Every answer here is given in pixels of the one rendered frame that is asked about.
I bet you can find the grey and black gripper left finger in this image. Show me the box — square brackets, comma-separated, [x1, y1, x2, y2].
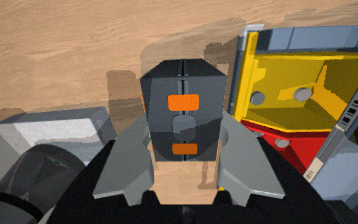
[46, 111, 154, 224]

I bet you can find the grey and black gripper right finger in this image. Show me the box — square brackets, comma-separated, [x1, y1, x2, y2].
[217, 110, 339, 224]

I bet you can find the yellow open bin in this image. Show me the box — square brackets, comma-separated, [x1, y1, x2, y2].
[241, 51, 358, 132]

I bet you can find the yellow bar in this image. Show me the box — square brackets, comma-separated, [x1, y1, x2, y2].
[232, 32, 259, 122]

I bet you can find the red bin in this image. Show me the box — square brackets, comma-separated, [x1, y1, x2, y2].
[240, 119, 331, 175]

